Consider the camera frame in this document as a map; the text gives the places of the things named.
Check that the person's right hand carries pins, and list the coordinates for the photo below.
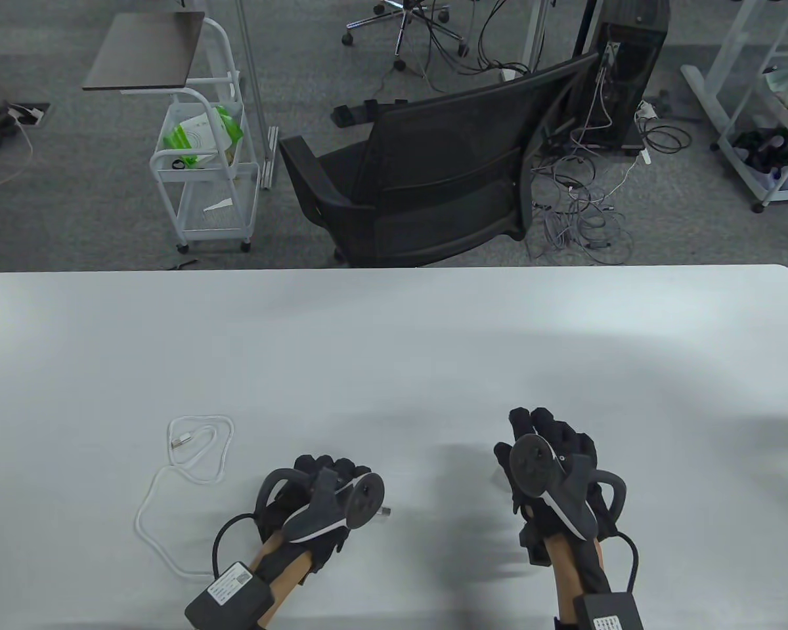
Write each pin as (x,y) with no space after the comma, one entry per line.
(568,443)

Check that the person's left hand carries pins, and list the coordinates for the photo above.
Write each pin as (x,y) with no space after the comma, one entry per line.
(282,518)

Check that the person's right thumb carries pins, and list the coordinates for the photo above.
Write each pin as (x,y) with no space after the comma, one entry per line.
(504,466)

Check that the person's left fingers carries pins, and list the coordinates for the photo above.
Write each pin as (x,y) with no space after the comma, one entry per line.
(322,464)

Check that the person's right forearm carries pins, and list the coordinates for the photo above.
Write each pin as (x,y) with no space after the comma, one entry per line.
(574,574)

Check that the person's left forearm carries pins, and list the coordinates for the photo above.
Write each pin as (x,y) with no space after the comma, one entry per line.
(289,567)

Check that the dark grey glove-mounted controller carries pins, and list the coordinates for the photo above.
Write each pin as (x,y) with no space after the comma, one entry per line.
(331,508)
(555,485)

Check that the black box with white label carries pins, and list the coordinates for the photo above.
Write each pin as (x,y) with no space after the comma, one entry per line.
(228,600)
(608,613)

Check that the small black floor item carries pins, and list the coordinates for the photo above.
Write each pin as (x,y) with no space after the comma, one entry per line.
(182,264)

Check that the white paper sheet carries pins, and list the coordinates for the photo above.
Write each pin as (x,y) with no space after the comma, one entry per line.
(218,206)

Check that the black mesh office chair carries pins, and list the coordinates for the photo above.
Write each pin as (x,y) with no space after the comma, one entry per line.
(433,177)

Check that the green and white packet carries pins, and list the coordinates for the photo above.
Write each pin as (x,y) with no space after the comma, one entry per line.
(200,134)

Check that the white rolling cart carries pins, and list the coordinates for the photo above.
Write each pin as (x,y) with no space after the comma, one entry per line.
(197,131)

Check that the white power strip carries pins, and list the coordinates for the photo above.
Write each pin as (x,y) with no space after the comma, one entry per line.
(645,131)

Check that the black computer tower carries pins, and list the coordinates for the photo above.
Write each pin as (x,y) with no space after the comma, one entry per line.
(624,79)

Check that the white rolling rack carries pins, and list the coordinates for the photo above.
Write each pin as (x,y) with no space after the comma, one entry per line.
(771,131)

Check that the chrome office chair base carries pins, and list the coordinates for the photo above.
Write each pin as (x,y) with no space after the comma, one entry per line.
(404,23)

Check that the floor socket box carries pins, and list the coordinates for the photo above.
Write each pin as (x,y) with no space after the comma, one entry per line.
(29,113)

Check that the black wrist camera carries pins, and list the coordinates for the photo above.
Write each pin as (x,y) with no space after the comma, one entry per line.
(532,548)

